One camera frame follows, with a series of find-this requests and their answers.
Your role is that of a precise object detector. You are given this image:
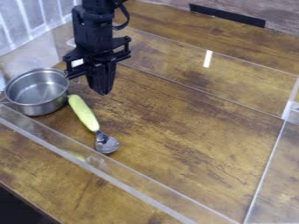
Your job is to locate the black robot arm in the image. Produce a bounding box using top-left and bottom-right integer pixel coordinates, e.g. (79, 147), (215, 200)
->
(63, 0), (131, 95)

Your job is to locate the black bar on table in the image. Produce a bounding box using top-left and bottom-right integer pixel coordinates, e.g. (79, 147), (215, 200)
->
(190, 3), (267, 28)

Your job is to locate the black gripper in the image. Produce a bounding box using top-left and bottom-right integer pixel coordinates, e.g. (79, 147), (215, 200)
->
(63, 4), (131, 95)

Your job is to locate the small steel pot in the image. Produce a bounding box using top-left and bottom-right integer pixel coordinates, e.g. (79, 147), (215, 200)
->
(4, 68), (70, 116)

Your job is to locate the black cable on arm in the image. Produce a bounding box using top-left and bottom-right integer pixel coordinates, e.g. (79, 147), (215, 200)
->
(111, 1), (131, 32)

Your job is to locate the green handled metal spoon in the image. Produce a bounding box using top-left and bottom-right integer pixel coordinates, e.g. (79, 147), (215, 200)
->
(68, 94), (119, 154)

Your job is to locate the clear acrylic enclosure wall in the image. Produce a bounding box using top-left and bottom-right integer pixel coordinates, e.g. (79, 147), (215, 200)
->
(0, 17), (299, 224)

